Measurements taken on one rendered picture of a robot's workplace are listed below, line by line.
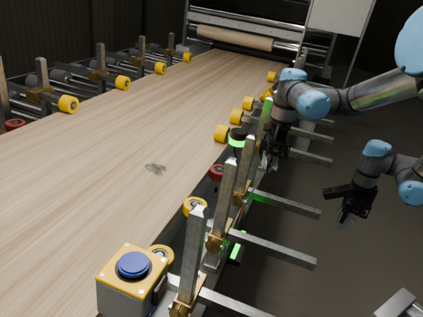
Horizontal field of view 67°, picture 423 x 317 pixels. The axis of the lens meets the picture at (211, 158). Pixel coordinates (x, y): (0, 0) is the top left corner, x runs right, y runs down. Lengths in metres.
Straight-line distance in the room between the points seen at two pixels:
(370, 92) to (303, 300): 1.48
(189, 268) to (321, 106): 0.52
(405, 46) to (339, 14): 2.67
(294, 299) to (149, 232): 1.31
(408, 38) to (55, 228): 0.92
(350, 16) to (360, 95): 2.40
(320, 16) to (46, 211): 2.81
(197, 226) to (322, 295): 1.58
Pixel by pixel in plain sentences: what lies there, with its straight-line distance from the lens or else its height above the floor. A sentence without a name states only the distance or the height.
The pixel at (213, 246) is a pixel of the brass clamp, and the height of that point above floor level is 0.84.
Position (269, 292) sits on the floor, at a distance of 2.08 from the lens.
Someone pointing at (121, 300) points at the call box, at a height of 1.20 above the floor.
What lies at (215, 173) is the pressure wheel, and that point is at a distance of 1.24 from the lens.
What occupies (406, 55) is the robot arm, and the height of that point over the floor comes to 1.50.
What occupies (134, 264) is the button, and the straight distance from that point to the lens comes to 0.44.
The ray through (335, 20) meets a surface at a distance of 3.28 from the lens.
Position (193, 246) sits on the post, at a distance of 0.74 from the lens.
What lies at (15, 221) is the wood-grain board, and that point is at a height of 0.90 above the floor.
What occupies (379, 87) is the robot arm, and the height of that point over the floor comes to 1.39.
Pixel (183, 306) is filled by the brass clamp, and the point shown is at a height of 0.85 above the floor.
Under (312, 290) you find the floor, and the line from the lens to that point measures 2.20.
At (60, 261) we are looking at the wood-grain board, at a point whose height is 0.90.
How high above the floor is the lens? 1.56
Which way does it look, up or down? 29 degrees down
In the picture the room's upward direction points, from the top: 9 degrees clockwise
